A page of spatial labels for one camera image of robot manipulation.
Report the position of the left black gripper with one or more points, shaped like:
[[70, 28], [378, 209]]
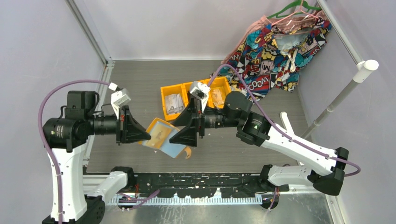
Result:
[[128, 129]]

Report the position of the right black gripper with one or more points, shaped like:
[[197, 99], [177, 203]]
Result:
[[187, 136]]

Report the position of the yellow card holder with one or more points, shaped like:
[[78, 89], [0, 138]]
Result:
[[161, 131]]

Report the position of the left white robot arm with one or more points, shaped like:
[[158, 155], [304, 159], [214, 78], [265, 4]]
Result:
[[67, 138]]

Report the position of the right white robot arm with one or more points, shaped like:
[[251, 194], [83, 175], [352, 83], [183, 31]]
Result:
[[321, 167]]

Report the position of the cards in left bin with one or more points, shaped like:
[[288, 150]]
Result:
[[174, 104]]

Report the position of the left yellow bin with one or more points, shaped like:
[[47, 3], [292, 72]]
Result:
[[171, 89]]

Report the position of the banknotes in right bin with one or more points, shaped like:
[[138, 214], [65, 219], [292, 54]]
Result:
[[217, 97]]

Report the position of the right yellow bin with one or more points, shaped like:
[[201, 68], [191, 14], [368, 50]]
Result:
[[219, 82]]

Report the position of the colourful comic print shorts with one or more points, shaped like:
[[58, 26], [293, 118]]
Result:
[[266, 60]]

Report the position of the pink hanger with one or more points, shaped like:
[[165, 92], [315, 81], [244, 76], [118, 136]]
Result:
[[293, 23]]

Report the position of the green hanger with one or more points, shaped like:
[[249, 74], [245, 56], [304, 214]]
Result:
[[300, 6]]

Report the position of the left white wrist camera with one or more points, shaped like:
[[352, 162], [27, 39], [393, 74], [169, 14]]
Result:
[[120, 97]]

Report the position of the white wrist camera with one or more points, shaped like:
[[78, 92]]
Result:
[[120, 97], [200, 91]]

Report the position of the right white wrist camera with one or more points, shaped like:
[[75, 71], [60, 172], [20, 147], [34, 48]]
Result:
[[200, 91]]

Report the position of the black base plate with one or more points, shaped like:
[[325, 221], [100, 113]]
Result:
[[198, 189]]

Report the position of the white clothes rail pole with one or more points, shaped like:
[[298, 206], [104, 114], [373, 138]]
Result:
[[340, 95]]

